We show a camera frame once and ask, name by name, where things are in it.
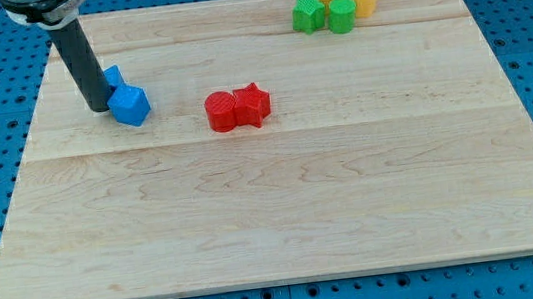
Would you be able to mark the blue triangle block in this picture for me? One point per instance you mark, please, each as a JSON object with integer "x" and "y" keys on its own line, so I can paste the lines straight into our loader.
{"x": 114, "y": 77}

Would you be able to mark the blue cube block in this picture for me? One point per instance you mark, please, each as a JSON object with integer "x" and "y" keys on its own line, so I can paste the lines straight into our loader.
{"x": 129, "y": 105}

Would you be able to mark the light wooden board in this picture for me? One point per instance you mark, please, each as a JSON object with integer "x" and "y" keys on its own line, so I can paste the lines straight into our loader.
{"x": 398, "y": 146}

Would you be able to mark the red star block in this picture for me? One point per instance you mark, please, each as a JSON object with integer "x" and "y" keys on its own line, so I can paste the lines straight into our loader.
{"x": 252, "y": 105}

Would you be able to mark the red cylinder block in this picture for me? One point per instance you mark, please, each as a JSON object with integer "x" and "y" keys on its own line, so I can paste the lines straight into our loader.
{"x": 219, "y": 108}

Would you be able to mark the green star block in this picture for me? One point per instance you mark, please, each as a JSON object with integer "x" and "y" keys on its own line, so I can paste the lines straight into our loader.
{"x": 308, "y": 16}

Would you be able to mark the green cylinder block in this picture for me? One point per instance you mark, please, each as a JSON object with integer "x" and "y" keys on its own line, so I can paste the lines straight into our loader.
{"x": 341, "y": 16}

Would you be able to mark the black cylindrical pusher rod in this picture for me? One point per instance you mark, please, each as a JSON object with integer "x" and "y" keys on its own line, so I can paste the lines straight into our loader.
{"x": 73, "y": 46}

